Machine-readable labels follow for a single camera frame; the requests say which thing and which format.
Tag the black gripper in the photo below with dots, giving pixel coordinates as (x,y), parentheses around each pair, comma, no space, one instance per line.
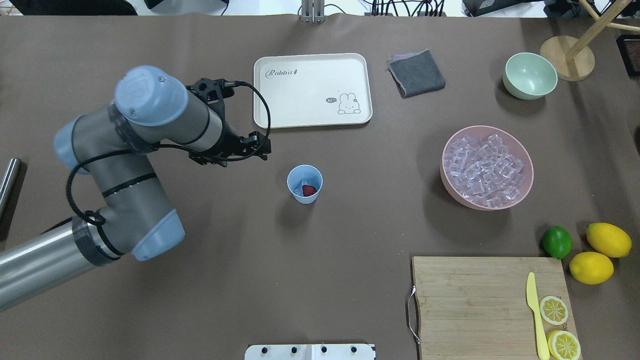
(229,141)

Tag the ice cube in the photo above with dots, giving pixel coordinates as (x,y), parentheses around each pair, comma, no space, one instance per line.
(298,187)

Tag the light blue plastic cup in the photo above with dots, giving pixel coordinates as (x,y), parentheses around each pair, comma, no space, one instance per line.
(304,171)

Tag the red strawberry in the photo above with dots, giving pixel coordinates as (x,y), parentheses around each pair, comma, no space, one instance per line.
(308,190)

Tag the steel muddler black tip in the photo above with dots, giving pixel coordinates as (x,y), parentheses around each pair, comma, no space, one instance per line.
(8,181)

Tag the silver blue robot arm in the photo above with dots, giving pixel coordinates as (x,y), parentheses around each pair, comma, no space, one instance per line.
(119,204)

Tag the clear ice cubes pile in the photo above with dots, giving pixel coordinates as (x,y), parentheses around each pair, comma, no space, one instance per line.
(485,170)

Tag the wooden cup tree stand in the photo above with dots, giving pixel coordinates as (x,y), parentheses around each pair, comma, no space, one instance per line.
(571,57)

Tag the cream rabbit tray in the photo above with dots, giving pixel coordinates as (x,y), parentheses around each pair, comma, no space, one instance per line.
(311,90)

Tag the grey folded cloth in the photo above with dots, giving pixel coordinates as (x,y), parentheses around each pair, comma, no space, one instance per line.
(416,73)

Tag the pink bowl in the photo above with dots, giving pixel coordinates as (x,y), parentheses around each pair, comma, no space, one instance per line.
(450,190)

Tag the wooden cutting board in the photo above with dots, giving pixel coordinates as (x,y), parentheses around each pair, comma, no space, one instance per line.
(475,308)

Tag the light green bowl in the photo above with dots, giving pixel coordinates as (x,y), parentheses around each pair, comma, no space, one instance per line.
(529,76)

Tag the yellow plastic knife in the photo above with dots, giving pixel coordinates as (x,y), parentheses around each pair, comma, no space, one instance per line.
(541,346)

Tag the green lime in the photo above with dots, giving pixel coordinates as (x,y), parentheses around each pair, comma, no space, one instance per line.
(557,242)

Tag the lemon slice near knife tip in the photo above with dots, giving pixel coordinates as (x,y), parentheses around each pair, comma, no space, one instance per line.
(554,310)

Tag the yellow lemon farther out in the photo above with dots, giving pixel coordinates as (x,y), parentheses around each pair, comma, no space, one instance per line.
(591,267)

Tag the yellow lemon nearer board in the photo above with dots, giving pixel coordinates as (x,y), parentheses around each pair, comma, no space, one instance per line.
(608,239)

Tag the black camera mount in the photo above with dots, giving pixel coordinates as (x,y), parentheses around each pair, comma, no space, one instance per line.
(213,93)

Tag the aluminium frame post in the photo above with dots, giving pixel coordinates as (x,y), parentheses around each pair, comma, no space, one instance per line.
(312,11)

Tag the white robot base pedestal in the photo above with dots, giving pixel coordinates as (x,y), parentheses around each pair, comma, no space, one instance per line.
(318,351)

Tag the lemon slice near knife handle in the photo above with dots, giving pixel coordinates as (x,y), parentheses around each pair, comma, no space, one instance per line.
(564,345)

